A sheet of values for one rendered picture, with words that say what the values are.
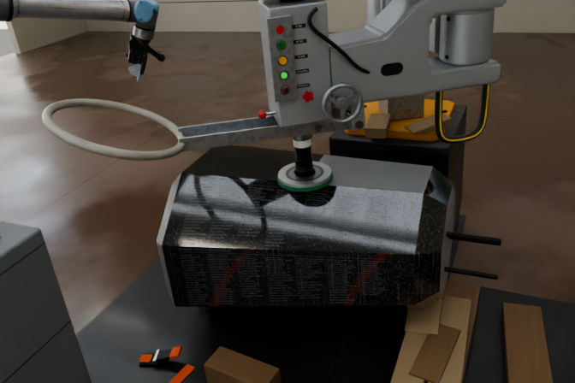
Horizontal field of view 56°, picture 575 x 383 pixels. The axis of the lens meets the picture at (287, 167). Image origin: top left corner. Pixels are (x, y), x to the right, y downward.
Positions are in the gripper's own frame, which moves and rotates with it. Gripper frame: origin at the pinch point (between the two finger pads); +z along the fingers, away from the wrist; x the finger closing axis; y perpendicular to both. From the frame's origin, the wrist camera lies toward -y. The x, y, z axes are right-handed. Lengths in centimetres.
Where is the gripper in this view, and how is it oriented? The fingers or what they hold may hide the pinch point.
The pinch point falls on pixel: (139, 79)
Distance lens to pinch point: 263.8
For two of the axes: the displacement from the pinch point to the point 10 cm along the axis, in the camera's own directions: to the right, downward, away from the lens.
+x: 3.7, 5.4, -7.5
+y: -8.8, -0.6, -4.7
